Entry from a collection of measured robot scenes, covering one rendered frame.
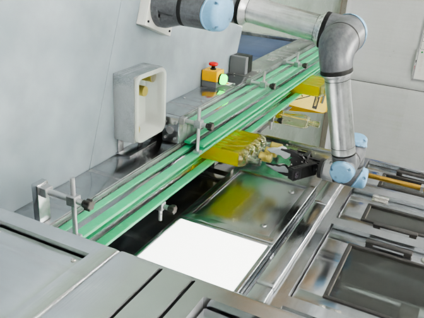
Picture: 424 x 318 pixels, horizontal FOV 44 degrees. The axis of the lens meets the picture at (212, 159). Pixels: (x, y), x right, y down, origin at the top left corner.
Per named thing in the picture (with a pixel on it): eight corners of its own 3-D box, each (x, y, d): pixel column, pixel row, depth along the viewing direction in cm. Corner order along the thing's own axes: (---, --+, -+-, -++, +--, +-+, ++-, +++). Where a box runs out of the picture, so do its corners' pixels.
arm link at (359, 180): (371, 163, 182) (366, 183, 186) (339, 155, 186) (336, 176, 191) (366, 173, 176) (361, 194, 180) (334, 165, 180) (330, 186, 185)
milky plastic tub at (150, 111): (115, 139, 172) (137, 145, 168) (113, 72, 162) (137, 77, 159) (144, 124, 186) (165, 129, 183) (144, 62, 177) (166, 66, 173)
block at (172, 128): (160, 141, 187) (177, 144, 184) (161, 115, 183) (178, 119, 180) (166, 137, 190) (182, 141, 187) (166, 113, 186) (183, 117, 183)
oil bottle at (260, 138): (212, 141, 212) (262, 153, 204) (214, 129, 210) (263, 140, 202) (219, 137, 217) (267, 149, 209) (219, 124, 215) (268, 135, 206)
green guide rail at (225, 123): (183, 142, 188) (204, 147, 185) (184, 140, 188) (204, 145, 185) (320, 55, 332) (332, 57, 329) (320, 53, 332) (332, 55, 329)
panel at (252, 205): (98, 292, 141) (211, 337, 128) (98, 283, 140) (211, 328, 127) (236, 171, 216) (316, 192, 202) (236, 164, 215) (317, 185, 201)
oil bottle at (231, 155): (192, 156, 198) (244, 169, 190) (193, 142, 196) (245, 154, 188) (199, 151, 203) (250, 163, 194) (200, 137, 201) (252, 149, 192)
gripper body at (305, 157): (294, 165, 198) (325, 173, 193) (286, 173, 191) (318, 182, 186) (296, 146, 195) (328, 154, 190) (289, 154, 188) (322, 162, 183)
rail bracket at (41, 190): (17, 223, 135) (87, 249, 126) (11, 164, 128) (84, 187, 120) (31, 215, 139) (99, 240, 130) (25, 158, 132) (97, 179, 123)
